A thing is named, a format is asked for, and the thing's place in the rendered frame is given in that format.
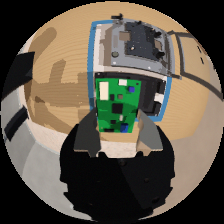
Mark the green circuit board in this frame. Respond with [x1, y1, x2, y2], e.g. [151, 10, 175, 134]
[96, 78, 141, 133]

